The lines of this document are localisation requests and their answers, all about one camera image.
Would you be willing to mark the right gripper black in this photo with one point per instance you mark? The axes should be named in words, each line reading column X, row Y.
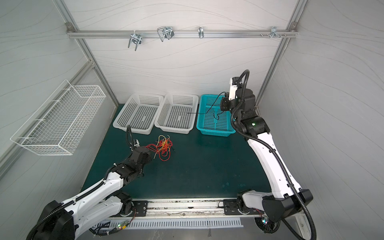
column 225, row 103

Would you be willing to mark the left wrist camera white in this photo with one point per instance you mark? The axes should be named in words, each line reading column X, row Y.
column 136, row 143

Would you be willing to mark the white wire wall basket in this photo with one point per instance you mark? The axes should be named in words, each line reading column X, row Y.
column 58, row 125

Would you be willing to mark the white slotted cable duct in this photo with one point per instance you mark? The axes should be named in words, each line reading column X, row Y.
column 197, row 223

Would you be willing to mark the left white plastic basket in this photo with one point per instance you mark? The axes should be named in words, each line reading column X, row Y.
column 139, row 112

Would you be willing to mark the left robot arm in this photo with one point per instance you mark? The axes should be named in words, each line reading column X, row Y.
column 70, row 218

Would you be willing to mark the teal plastic basket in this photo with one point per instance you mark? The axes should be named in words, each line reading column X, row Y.
column 211, row 120

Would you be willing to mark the white plastic basket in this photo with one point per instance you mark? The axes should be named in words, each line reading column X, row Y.
column 139, row 112
column 177, row 113

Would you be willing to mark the aluminium crossbar rail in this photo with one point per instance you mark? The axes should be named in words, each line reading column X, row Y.
column 179, row 34

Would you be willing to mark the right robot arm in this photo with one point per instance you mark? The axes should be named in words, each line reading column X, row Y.
column 286, row 197

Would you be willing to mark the middle white plastic basket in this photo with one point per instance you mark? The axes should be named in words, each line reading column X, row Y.
column 177, row 113

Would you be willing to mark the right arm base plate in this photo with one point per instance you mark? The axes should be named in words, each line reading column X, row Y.
column 232, row 208

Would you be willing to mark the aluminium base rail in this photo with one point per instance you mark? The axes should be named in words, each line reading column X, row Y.
column 183, row 207

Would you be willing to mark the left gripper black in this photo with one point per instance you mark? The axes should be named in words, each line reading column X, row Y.
column 148, row 158

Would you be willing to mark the green table mat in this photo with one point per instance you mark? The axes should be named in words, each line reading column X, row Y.
column 200, row 166

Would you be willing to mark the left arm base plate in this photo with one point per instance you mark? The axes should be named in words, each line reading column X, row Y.
column 136, row 208

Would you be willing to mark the metal hook clamp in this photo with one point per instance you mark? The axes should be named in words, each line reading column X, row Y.
column 135, row 40
column 274, row 33
column 201, row 32
column 165, row 32

